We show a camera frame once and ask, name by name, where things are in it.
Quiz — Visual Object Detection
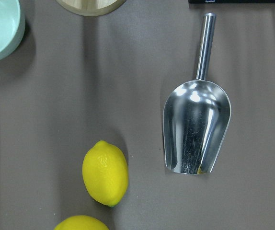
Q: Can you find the yellow lemon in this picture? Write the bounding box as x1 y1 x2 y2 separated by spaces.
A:
82 140 129 207
54 215 109 230

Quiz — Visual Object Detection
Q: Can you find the steel ice scoop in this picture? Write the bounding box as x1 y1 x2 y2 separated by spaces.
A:
163 12 231 174

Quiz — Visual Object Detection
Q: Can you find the black monitor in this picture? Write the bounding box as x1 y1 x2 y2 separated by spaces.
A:
188 0 275 4

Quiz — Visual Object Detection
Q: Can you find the wooden cup stand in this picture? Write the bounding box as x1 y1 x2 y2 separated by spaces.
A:
57 0 126 17

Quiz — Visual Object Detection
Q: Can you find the mint green bowl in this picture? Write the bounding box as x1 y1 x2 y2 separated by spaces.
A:
0 0 25 60

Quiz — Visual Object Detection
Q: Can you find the yellow lemon upper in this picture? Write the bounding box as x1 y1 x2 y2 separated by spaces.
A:
82 140 129 207

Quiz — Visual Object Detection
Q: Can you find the yellow lemon lower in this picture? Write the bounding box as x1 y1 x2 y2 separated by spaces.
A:
54 215 109 230

